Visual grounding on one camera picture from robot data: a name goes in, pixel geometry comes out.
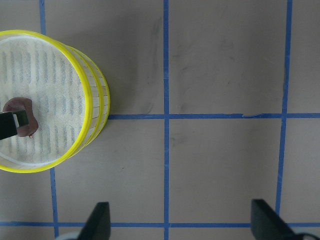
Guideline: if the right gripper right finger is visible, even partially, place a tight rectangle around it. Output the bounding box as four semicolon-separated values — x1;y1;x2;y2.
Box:
250;199;303;240

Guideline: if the yellow steamer layer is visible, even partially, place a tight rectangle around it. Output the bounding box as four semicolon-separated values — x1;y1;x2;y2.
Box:
67;46;111;152
0;30;93;173

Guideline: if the brown bun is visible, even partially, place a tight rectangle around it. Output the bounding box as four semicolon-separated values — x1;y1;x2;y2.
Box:
3;97;39;137

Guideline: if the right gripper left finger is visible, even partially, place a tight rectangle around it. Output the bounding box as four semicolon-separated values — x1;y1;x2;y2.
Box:
77;202;111;240

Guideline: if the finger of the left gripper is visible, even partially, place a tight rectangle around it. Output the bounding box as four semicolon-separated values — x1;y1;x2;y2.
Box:
12;110;29;128
0;112;17;140

